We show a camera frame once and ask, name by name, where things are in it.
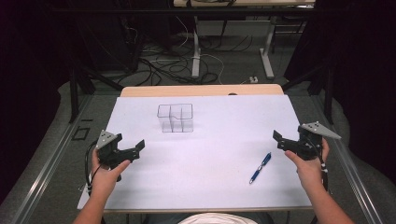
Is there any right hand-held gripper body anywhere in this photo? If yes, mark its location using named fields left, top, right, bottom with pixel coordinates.
left=284, top=120, right=342, bottom=161

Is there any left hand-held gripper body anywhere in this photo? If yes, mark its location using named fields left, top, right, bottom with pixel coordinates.
left=94, top=130, right=135, bottom=171

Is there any person's left hand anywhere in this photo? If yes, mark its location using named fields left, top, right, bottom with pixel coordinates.
left=90, top=148, right=132, bottom=198

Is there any person's right hand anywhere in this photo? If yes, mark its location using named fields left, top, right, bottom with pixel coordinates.
left=284, top=137, right=331, bottom=194

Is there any blue pen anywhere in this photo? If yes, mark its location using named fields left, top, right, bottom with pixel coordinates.
left=248, top=151, right=273, bottom=185

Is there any clear acrylic organiser box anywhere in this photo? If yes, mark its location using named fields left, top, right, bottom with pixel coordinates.
left=156, top=103, right=194, bottom=134

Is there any black metal stand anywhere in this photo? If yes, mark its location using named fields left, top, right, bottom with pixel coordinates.
left=280, top=60, right=335, bottom=125
left=68, top=59, right=125, bottom=124

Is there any white table mat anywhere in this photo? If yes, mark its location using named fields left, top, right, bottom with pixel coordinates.
left=77, top=94, right=313, bottom=211

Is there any dark curtain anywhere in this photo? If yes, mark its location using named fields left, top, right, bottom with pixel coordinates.
left=0, top=0, right=76, bottom=206
left=284, top=0, right=396, bottom=188

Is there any white desk with metal legs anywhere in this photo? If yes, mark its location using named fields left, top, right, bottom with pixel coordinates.
left=172, top=0, right=316, bottom=80

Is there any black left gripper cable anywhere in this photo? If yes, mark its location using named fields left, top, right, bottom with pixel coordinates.
left=83, top=139, right=105, bottom=198

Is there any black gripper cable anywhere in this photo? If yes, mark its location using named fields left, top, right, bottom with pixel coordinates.
left=83, top=139, right=105, bottom=198
left=306, top=136, right=331, bottom=193

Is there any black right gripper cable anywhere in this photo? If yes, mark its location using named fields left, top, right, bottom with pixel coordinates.
left=306, top=136, right=331, bottom=193

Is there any aluminium floor rail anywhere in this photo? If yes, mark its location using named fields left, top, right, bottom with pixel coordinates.
left=309, top=94, right=386, bottom=224
left=10, top=92, right=96, bottom=224

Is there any tangle of black floor cables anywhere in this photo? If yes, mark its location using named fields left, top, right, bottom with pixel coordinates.
left=118, top=34, right=254, bottom=87

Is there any white floor cable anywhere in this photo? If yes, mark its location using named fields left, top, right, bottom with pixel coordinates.
left=174, top=15, right=226, bottom=86

